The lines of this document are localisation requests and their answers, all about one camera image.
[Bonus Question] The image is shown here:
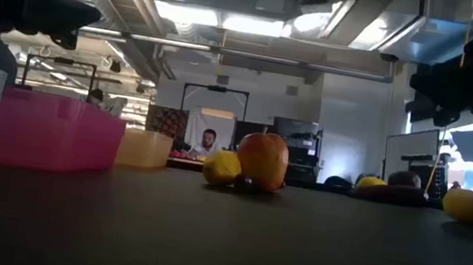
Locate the yellow lemon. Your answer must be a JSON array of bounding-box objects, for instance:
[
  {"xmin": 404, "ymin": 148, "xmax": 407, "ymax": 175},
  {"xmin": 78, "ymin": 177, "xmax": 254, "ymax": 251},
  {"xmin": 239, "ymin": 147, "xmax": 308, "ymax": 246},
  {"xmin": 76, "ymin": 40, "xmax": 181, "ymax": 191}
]
[
  {"xmin": 439, "ymin": 185, "xmax": 473, "ymax": 225},
  {"xmin": 201, "ymin": 147, "xmax": 245, "ymax": 190},
  {"xmin": 356, "ymin": 174, "xmax": 389, "ymax": 193}
]

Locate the large purple sweet potato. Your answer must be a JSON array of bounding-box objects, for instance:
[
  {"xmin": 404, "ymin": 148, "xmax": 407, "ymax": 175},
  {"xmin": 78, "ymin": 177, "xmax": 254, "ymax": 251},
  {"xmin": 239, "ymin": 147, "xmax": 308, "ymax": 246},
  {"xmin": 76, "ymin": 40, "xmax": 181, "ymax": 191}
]
[{"xmin": 346, "ymin": 179, "xmax": 430, "ymax": 209}]

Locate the red and yellow apple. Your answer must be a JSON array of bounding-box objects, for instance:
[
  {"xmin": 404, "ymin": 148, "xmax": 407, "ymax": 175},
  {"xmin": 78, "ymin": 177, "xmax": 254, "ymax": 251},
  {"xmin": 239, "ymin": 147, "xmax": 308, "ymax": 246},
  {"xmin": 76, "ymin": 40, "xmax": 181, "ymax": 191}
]
[{"xmin": 232, "ymin": 123, "xmax": 293, "ymax": 195}]

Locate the small purple sweet potato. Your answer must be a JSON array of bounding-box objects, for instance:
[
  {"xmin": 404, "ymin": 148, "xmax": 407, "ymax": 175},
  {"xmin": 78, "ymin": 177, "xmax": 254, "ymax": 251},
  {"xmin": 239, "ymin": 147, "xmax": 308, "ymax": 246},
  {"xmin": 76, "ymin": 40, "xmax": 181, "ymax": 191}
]
[{"xmin": 232, "ymin": 172, "xmax": 264, "ymax": 196}]

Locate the white board panel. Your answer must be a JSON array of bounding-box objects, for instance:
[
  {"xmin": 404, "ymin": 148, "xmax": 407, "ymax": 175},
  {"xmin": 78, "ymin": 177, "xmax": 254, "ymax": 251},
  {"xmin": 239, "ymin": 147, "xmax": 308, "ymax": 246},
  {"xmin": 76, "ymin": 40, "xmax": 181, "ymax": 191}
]
[{"xmin": 379, "ymin": 123, "xmax": 443, "ymax": 187}]

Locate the person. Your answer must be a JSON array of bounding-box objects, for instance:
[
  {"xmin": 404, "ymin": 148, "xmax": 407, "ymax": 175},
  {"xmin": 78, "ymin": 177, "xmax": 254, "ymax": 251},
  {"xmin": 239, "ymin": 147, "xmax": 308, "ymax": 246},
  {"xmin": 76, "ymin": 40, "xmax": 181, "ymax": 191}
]
[
  {"xmin": 187, "ymin": 126, "xmax": 227, "ymax": 162},
  {"xmin": 86, "ymin": 86, "xmax": 108, "ymax": 110}
]

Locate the pink plastic basket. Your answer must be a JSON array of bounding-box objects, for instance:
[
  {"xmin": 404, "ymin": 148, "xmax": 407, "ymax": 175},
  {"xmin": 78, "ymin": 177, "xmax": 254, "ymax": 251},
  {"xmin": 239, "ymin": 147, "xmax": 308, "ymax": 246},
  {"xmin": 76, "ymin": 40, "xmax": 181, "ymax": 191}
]
[{"xmin": 0, "ymin": 85, "xmax": 131, "ymax": 182}]

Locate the ceiling light panel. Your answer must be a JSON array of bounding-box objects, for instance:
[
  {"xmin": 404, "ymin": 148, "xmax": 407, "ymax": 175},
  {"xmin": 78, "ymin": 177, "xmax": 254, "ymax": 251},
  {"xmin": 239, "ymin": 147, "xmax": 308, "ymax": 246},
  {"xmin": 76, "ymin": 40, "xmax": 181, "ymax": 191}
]
[
  {"xmin": 153, "ymin": 0, "xmax": 222, "ymax": 28},
  {"xmin": 221, "ymin": 11, "xmax": 285, "ymax": 39}
]

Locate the patterned fabric panel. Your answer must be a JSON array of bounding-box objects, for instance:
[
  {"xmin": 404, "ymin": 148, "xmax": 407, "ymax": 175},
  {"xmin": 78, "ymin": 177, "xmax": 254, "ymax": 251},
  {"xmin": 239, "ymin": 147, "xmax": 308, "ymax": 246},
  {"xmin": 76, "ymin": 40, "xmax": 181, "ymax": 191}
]
[{"xmin": 143, "ymin": 103, "xmax": 191, "ymax": 142}]

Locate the black equipment rack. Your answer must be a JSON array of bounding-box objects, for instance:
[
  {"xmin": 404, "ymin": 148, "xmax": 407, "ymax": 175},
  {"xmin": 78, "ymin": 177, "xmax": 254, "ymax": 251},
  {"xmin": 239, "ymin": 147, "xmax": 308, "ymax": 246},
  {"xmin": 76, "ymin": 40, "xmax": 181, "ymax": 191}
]
[{"xmin": 265, "ymin": 115, "xmax": 327, "ymax": 184}]

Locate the white backdrop sheet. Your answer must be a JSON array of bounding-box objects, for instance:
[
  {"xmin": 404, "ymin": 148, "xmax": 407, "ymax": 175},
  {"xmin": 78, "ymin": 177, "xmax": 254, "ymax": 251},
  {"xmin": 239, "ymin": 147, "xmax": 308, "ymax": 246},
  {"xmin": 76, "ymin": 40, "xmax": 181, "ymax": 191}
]
[{"xmin": 182, "ymin": 104, "xmax": 238, "ymax": 152}]

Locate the red table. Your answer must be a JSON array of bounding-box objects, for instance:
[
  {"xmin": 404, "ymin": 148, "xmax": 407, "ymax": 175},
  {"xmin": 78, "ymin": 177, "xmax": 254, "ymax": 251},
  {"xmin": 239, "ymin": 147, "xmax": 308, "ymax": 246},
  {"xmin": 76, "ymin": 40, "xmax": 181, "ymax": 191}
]
[{"xmin": 167, "ymin": 148, "xmax": 207, "ymax": 167}]

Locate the grey ceiling pipe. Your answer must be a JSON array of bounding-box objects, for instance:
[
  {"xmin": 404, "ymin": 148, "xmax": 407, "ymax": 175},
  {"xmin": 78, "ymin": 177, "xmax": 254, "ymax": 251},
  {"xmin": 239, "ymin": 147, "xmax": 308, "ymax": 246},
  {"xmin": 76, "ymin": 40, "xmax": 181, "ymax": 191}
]
[{"xmin": 77, "ymin": 25, "xmax": 395, "ymax": 84}]

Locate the black table mat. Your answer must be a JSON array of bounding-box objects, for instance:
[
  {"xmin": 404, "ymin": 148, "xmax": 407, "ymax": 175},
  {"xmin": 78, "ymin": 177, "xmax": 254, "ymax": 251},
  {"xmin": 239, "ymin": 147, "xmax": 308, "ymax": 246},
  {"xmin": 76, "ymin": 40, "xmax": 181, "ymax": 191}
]
[{"xmin": 0, "ymin": 144, "xmax": 473, "ymax": 265}]

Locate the yellow cord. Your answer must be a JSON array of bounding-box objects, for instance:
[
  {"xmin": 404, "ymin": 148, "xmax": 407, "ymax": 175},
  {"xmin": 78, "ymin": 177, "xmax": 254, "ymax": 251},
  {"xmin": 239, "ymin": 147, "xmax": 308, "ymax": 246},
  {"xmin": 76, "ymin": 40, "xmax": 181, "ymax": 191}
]
[{"xmin": 422, "ymin": 0, "xmax": 473, "ymax": 201}]

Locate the black camera rig frame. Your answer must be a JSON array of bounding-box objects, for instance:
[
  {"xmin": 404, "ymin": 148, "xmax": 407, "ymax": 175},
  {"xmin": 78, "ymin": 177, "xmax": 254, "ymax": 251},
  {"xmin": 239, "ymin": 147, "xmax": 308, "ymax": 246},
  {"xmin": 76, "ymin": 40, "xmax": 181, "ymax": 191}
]
[{"xmin": 179, "ymin": 81, "xmax": 251, "ymax": 122}]

